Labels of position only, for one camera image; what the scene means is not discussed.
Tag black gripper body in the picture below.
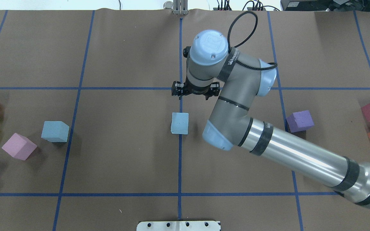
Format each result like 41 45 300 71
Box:
171 81 220 100

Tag purple foam block right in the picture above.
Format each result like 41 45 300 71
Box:
286 110 315 133

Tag aluminium frame post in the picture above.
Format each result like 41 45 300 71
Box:
172 0 189 15

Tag light blue foam block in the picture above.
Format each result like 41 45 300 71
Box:
41 121 70 143
171 112 189 135

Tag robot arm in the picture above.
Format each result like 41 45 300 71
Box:
172 30 370 209

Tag black monitor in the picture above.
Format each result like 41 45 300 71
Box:
280 0 370 12

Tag white metal base plate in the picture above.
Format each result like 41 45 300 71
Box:
136 220 222 231

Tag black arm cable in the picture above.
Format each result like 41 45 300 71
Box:
227 11 278 69

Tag light pink foam block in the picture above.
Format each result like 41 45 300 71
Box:
2 133 37 160

